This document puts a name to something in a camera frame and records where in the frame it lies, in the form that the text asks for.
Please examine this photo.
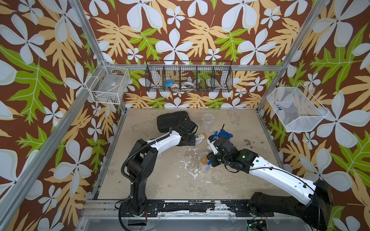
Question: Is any toothpaste tube top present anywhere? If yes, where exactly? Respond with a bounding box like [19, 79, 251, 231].
[195, 139, 203, 145]

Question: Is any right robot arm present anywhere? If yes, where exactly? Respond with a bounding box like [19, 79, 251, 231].
[207, 138, 333, 231]

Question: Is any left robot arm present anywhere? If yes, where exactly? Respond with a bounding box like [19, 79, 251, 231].
[115, 114, 198, 231]

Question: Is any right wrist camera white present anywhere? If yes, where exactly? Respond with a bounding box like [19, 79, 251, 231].
[207, 135, 218, 155]

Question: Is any black plastic tool case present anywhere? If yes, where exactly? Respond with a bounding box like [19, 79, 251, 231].
[157, 111, 189, 133]

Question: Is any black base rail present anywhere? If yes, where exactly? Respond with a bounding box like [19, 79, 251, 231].
[118, 199, 257, 218]

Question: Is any white wire basket left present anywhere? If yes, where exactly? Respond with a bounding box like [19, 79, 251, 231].
[86, 65, 131, 105]

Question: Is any blue tape roll in basket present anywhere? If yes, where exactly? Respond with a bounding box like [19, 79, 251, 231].
[165, 79, 174, 88]

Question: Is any clear cup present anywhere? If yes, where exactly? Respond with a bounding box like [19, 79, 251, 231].
[201, 113, 215, 133]
[198, 153, 211, 173]

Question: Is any white tape roll in basket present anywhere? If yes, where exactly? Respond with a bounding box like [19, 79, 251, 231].
[182, 81, 195, 89]

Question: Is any blue lid upper right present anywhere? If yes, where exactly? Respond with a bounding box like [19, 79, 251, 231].
[214, 129, 233, 140]

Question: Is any white mesh basket right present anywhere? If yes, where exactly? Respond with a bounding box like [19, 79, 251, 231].
[267, 84, 329, 132]

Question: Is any black wire basket back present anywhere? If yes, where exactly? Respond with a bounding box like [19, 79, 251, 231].
[143, 60, 233, 92]

